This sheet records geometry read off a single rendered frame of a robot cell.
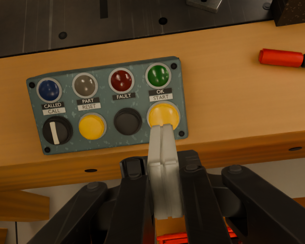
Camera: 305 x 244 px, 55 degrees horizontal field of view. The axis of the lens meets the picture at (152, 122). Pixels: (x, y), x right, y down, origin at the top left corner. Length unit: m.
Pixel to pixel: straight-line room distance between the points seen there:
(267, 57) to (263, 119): 0.07
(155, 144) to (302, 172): 1.16
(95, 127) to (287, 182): 1.06
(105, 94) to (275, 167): 1.05
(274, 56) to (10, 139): 0.30
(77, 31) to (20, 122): 0.13
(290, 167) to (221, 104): 0.98
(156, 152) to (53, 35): 0.28
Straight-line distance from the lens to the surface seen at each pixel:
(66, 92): 0.29
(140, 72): 0.28
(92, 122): 0.28
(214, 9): 0.38
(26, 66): 0.39
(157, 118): 0.27
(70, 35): 0.39
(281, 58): 0.34
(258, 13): 0.39
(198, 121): 0.31
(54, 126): 0.29
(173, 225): 0.39
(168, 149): 0.15
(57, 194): 1.30
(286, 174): 1.28
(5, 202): 1.02
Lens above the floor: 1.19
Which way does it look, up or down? 69 degrees down
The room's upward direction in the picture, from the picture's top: 16 degrees counter-clockwise
